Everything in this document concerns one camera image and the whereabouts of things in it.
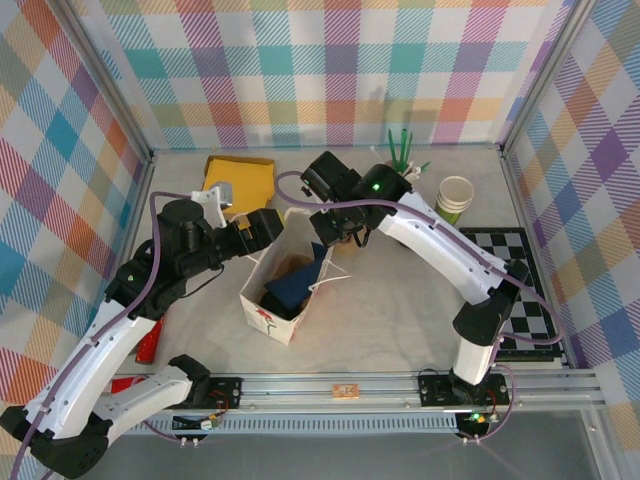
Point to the small black control board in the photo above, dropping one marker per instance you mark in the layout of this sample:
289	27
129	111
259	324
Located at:
475	419
192	423

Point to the green plastic straw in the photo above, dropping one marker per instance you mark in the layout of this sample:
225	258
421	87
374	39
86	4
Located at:
393	150
405	150

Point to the white flower-print paper bag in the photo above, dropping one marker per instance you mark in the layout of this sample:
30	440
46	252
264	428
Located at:
252	305

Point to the red packet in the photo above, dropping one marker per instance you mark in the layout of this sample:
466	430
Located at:
122	386

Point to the brown pulp cup carrier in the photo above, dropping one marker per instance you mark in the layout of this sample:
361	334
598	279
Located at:
292	262

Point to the white paper-wrapped straw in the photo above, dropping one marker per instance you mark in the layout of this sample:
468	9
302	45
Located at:
378	156

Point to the small orange label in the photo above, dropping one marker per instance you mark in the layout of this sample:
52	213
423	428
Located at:
345	391

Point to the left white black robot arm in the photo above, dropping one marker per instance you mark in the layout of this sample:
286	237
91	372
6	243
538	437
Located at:
100	360

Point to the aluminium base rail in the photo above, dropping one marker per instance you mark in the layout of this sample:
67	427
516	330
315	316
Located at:
310	385

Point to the green white wrapped straw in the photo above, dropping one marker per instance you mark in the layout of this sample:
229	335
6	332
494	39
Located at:
412	174
422	166

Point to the aluminium frame post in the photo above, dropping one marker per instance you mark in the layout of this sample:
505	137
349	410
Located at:
107	85
545	75

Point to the yellow napkin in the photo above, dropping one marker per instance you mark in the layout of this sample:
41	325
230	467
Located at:
240	185

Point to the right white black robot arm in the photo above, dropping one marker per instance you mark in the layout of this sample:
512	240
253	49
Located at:
440	250

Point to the blue napkin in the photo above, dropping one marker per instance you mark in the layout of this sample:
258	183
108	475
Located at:
295	287

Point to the green white paper cup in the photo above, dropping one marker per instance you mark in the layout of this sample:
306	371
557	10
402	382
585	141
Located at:
454	203
456	190
447	217

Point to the cardboard napkin box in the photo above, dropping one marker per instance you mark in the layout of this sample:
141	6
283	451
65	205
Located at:
240	159

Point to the black white chessboard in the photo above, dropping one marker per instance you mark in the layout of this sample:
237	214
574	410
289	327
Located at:
530	245

